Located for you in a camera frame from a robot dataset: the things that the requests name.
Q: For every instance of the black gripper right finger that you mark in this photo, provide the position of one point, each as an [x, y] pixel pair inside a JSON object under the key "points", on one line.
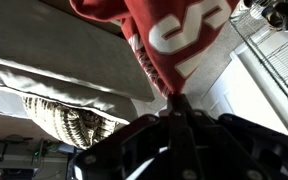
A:
{"points": [[237, 143]]}

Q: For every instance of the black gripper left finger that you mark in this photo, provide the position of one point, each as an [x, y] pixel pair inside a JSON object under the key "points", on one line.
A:
{"points": [[140, 146]]}

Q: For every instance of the red t-shirt white print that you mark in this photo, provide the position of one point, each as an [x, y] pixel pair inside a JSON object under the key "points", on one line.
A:
{"points": [[170, 33]]}

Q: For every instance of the white door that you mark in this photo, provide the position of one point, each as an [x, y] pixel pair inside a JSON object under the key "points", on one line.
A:
{"points": [[244, 100]]}

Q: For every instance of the white sneaker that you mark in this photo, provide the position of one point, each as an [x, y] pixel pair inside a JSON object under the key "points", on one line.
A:
{"points": [[245, 4]]}

